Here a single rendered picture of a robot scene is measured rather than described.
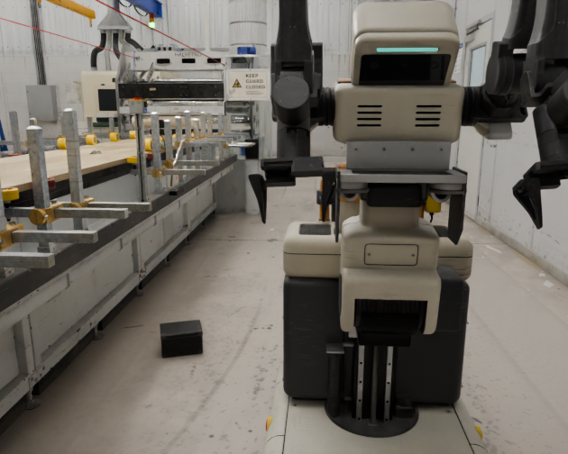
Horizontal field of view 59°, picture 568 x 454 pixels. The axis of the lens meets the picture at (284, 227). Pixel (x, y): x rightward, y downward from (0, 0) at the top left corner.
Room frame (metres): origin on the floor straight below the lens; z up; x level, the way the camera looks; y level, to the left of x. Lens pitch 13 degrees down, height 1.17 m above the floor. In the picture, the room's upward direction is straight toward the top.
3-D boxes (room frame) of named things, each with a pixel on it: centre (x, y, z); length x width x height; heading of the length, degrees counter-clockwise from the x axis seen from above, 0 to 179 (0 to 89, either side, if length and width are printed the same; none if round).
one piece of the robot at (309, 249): (1.46, -0.27, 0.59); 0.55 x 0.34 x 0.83; 86
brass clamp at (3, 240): (1.41, 0.81, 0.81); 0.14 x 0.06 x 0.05; 177
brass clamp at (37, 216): (1.66, 0.80, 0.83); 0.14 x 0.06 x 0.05; 177
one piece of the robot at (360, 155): (1.08, -0.24, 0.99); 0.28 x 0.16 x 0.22; 86
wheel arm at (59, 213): (1.68, 0.75, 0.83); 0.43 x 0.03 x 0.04; 87
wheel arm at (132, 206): (1.92, 0.73, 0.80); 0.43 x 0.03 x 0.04; 87
